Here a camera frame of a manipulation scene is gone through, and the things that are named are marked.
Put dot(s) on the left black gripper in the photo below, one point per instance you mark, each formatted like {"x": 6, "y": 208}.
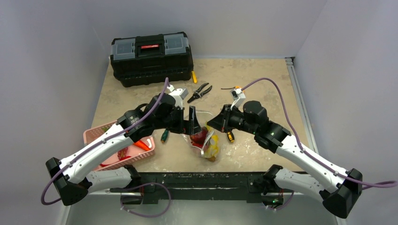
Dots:
{"x": 189, "y": 126}

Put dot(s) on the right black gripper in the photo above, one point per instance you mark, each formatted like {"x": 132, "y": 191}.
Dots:
{"x": 225, "y": 117}

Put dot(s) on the clear zip top bag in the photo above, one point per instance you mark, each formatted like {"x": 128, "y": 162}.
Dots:
{"x": 203, "y": 117}

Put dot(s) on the yellow toy banana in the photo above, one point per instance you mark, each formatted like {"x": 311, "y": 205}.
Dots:
{"x": 211, "y": 148}

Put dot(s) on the pink toy grape bunch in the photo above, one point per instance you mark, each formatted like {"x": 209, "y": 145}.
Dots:
{"x": 123, "y": 154}

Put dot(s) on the dark red toy pepper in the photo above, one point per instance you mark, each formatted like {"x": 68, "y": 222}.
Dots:
{"x": 198, "y": 139}

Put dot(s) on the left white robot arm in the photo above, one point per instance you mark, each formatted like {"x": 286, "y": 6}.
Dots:
{"x": 73, "y": 177}

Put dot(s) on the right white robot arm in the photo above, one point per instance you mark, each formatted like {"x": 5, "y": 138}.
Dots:
{"x": 336, "y": 187}

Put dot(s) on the orange tape measure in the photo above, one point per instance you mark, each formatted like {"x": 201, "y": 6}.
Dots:
{"x": 231, "y": 88}

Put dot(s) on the pink perforated plastic basket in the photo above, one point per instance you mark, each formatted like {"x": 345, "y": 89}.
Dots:
{"x": 136, "y": 154}

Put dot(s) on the orange toy carrot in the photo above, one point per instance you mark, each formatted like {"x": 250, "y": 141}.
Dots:
{"x": 140, "y": 144}

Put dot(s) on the red toy chili pepper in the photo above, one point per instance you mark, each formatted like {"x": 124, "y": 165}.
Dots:
{"x": 112, "y": 164}

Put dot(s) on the black plastic toolbox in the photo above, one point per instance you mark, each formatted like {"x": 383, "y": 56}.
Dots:
{"x": 143, "y": 60}

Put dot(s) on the yellow black handled screwdriver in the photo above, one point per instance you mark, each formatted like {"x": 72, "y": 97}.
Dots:
{"x": 230, "y": 136}

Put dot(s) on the green handled screwdriver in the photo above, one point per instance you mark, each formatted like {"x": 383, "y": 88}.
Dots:
{"x": 164, "y": 136}

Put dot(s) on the black handled pliers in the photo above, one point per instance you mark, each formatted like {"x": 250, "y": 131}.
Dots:
{"x": 200, "y": 92}

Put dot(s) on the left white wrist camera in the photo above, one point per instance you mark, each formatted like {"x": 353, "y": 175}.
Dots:
{"x": 178, "y": 94}

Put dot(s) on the yellow handled tool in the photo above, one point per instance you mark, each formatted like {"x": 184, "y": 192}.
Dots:
{"x": 194, "y": 77}

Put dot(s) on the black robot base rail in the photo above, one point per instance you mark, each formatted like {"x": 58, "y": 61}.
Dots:
{"x": 251, "y": 187}

